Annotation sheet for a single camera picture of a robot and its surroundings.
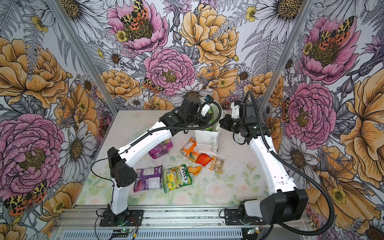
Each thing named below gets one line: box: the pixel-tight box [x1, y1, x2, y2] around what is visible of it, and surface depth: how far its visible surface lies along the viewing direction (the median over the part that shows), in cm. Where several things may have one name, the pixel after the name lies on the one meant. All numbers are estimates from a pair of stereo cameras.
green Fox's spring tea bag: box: [162, 164, 192, 194], surface depth 87 cm
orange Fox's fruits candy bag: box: [180, 136, 201, 163], surface depth 96 cm
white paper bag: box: [194, 110, 227, 154], surface depth 78 cm
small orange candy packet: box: [188, 166, 203, 176], surface depth 91 cm
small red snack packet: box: [195, 153, 213, 167], surface depth 96 cm
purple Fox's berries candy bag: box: [133, 164, 163, 193], surface depth 86 cm
